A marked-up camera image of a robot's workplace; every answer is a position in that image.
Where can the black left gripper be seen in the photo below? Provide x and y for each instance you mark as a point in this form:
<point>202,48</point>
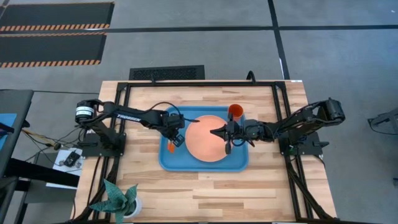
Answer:
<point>174,123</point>

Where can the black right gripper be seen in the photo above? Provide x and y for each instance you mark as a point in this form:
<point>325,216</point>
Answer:
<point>237,130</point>

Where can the peach plastic plate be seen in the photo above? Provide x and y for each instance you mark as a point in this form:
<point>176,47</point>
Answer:
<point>202,140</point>

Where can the orange plastic cup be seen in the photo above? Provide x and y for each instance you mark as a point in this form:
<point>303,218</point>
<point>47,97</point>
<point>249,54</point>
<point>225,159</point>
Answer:
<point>235,109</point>

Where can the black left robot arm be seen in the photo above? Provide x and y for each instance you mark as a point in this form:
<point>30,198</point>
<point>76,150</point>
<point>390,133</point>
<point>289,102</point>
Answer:
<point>130,113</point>

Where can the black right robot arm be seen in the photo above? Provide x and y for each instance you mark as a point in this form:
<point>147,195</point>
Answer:
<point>298,121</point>

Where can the blue plastic tray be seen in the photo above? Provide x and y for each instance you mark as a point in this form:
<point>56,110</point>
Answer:
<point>199,166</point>

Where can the black floor vent grille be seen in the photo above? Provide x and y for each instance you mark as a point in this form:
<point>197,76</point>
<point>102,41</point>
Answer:
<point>166,73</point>

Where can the snake plant in white pot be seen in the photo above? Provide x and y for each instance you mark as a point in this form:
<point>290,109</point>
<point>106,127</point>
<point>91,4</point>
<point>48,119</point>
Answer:
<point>119,202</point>

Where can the black handheld controller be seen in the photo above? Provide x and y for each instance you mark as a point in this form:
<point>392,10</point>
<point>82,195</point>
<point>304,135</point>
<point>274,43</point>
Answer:
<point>72,158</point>

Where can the white paper sheet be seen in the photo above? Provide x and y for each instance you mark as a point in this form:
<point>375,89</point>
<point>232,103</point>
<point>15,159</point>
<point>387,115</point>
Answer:
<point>59,155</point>

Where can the black hazard-striped floor mat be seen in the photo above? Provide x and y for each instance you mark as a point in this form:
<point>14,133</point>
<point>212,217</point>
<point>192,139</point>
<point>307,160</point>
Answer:
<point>56,14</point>
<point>49,46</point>

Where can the dark grey desk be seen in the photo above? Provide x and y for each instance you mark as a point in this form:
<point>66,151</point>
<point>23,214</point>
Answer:
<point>15,102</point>

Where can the blue sheet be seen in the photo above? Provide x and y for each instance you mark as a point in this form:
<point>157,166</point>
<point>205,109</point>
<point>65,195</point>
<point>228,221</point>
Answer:
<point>6,118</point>

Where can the black table frame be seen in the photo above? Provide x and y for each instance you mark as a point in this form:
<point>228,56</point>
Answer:
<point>202,84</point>

